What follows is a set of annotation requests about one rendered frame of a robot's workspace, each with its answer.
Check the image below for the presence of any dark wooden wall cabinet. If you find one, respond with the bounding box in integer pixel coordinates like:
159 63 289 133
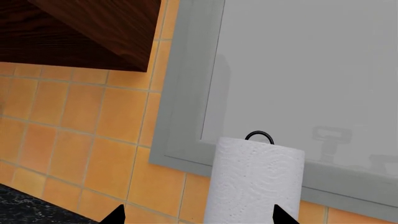
0 0 163 73

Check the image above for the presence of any black paper towel holder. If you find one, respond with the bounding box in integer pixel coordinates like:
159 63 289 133
245 131 275 145

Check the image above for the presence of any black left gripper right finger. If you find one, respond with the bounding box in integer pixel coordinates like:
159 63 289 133
272 203 300 224

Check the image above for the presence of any grey framed window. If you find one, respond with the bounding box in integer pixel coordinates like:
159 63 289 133
148 0 398 215

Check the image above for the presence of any white paper towel roll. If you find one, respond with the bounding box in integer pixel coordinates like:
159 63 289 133
203 136 306 224

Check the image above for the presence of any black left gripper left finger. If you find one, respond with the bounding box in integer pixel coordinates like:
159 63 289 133
100 203 126 224

